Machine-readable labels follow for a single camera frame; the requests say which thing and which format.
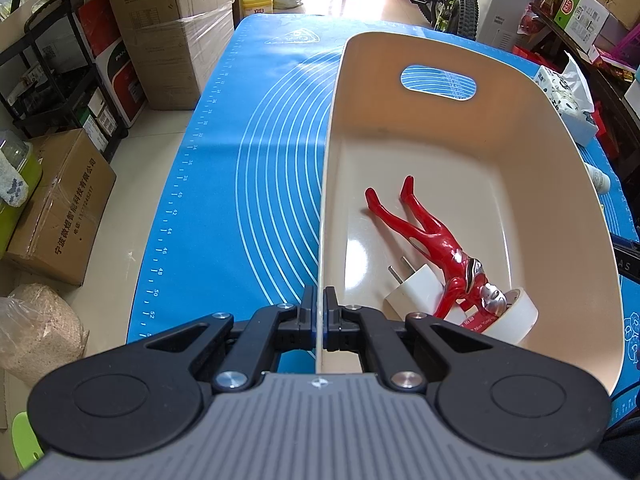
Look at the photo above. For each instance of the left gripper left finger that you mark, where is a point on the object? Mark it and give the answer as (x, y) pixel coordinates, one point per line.
(258, 344)

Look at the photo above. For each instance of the white pill bottle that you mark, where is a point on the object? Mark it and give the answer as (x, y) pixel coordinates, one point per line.
(600, 181)

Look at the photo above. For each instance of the green lidded plastic container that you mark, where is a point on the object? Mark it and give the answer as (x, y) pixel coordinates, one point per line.
(21, 173)

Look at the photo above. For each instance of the red ultraman action figure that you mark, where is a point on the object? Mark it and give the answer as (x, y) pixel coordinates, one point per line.
(466, 283)

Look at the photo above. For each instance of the white chest freezer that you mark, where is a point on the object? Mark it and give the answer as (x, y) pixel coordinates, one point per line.
(507, 0)

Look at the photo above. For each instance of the bag of grain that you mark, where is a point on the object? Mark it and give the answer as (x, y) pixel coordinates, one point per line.
(40, 332)

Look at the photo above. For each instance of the black metal shelf cart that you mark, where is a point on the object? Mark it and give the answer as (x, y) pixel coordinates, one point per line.
(49, 80)

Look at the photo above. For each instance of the red bags under shelf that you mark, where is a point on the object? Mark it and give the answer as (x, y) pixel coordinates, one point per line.
(555, 61)

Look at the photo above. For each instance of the beige plastic storage basket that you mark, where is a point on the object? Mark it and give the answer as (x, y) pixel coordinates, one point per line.
(491, 158)

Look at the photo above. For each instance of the brown cardboard box on floor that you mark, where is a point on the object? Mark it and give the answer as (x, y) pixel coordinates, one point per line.
(55, 234)

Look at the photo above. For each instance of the tissue box with tissue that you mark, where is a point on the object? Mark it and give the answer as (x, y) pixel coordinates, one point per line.
(569, 94)

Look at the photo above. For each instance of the lower stacked cardboard box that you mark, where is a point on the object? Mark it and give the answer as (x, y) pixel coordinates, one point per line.
(174, 46)

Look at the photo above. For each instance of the green white product box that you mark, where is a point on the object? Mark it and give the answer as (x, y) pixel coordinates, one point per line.
(582, 21)

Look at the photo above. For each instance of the white power adapter plug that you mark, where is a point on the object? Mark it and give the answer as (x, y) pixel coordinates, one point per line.
(419, 291)

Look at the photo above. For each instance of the blue silicone baking mat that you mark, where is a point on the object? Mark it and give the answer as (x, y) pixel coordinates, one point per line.
(238, 224)

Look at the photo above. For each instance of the white tape roll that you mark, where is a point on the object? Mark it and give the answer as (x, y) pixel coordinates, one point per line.
(511, 327)

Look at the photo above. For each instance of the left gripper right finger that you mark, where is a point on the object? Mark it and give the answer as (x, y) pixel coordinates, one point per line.
(374, 339)

